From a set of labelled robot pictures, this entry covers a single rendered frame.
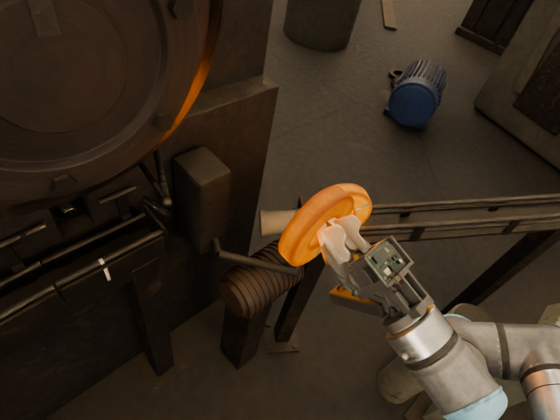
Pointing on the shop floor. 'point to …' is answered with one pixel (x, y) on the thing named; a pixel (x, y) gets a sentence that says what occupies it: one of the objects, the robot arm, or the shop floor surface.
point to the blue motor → (417, 93)
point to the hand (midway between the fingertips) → (320, 220)
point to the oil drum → (321, 22)
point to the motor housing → (251, 302)
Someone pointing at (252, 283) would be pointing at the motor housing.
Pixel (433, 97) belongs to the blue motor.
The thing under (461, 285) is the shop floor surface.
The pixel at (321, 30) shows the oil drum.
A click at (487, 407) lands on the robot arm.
